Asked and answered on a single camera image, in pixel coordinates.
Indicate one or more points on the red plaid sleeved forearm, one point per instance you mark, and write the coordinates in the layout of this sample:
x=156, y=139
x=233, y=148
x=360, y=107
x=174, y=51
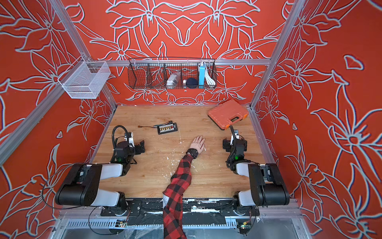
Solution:
x=173, y=210

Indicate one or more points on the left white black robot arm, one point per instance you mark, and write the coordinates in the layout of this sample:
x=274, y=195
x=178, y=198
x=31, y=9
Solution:
x=80, y=188

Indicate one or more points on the clear plastic wall bin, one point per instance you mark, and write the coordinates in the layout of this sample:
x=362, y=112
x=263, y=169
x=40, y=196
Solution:
x=85, y=80

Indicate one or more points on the black wire wall basket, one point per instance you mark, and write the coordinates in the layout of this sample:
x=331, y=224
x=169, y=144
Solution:
x=172, y=73

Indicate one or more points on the dark blue round object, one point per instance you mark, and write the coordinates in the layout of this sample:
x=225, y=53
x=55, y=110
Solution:
x=192, y=83

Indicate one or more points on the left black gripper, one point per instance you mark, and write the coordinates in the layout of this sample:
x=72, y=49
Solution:
x=137, y=151

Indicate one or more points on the silver pouch in basket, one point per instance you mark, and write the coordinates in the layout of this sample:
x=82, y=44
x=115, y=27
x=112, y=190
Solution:
x=173, y=80

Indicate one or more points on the mannequin hand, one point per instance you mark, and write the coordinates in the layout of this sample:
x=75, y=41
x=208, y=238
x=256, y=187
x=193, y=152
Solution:
x=198, y=144

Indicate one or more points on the orange plastic tool case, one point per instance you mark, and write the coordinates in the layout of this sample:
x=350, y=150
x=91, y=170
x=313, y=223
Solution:
x=227, y=114

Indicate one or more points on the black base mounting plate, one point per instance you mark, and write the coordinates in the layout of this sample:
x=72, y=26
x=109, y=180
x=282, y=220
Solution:
x=194, y=213

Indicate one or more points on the black wrist watch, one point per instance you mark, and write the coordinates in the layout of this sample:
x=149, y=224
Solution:
x=193, y=153

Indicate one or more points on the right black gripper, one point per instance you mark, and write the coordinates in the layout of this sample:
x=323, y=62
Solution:
x=227, y=144

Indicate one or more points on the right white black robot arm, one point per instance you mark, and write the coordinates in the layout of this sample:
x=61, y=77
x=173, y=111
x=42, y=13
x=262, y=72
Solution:
x=267, y=187

